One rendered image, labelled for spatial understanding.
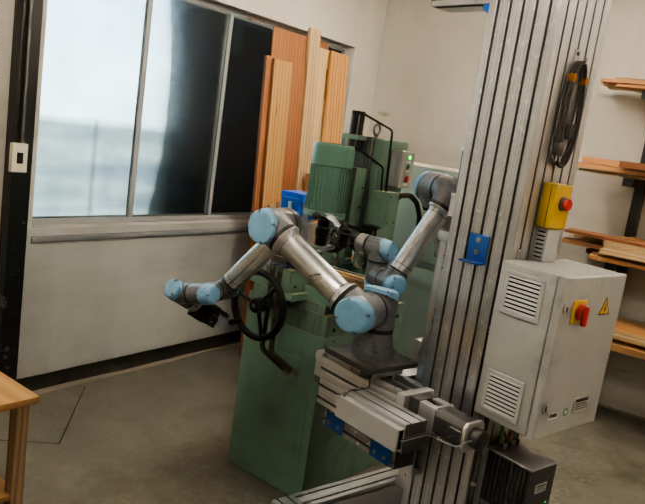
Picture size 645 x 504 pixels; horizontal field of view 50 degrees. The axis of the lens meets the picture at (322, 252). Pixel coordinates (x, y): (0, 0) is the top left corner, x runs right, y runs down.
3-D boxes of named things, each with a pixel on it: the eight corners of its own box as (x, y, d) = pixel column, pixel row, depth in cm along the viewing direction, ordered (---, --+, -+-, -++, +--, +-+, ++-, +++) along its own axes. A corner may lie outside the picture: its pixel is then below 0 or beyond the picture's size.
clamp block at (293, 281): (262, 284, 283) (265, 263, 281) (284, 282, 293) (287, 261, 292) (289, 293, 274) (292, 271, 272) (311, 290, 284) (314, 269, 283)
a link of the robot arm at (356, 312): (395, 309, 218) (281, 199, 236) (375, 316, 205) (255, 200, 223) (373, 336, 222) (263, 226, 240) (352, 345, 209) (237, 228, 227)
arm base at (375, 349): (403, 359, 229) (408, 330, 228) (370, 364, 220) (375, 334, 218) (372, 344, 241) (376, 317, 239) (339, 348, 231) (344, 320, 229)
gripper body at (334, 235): (328, 224, 264) (354, 230, 257) (341, 227, 271) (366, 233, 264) (323, 243, 265) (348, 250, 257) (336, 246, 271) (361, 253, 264)
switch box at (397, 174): (386, 185, 306) (392, 149, 303) (398, 186, 314) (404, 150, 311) (398, 187, 302) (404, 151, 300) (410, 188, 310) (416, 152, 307)
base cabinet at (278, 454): (225, 459, 315) (245, 309, 302) (307, 428, 360) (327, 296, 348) (300, 502, 288) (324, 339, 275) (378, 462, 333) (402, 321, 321)
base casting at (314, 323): (246, 309, 303) (248, 288, 301) (327, 296, 348) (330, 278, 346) (325, 339, 276) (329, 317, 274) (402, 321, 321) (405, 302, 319)
